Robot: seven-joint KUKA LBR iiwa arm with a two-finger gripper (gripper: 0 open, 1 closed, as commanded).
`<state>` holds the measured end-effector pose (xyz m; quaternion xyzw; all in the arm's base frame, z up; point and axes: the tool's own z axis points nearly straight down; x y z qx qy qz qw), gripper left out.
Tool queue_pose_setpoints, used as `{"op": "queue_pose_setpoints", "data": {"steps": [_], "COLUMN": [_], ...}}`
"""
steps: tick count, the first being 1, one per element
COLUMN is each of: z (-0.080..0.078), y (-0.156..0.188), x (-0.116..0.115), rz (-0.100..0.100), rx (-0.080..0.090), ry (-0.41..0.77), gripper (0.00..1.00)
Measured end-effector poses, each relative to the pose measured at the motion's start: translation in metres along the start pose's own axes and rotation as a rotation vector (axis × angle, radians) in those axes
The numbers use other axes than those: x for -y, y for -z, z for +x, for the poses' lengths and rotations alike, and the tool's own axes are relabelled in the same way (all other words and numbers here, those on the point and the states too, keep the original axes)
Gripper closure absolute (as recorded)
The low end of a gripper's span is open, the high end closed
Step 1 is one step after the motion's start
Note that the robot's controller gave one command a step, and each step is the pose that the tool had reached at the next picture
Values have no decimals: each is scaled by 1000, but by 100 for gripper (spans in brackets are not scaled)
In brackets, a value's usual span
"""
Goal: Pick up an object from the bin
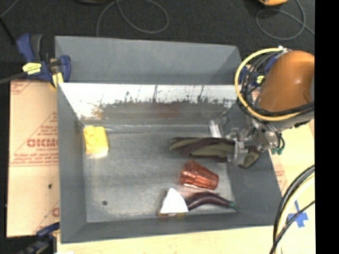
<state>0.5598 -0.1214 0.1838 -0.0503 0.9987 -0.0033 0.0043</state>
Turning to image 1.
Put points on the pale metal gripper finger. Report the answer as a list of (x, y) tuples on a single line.
[(215, 128), (241, 153)]

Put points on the red-orange clear plastic cup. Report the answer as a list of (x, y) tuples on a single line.
[(199, 176)]

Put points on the dark purple toy eggplant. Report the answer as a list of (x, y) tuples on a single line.
[(209, 200)]

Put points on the white wedge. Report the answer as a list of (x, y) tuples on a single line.
[(173, 202)]

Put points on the grey metal bin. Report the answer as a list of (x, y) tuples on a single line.
[(137, 173)]

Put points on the yellow toy block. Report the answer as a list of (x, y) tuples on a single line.
[(96, 141)]

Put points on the brown cardboard board, red print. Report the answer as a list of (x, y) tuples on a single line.
[(31, 194)]

